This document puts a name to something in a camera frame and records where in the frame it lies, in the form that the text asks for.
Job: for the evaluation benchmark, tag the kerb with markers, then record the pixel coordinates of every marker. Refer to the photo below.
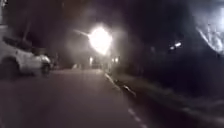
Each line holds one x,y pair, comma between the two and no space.
125,88

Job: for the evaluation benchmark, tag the street lamp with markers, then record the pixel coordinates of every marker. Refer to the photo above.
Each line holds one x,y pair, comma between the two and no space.
100,40

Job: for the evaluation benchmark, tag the dark asphalt road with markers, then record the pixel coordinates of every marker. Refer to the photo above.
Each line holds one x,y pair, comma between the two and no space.
66,100

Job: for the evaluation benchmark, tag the white car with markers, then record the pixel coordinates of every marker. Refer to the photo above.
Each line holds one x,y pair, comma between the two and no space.
26,60

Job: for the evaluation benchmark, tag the tree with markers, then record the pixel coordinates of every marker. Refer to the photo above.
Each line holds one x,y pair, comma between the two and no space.
211,33

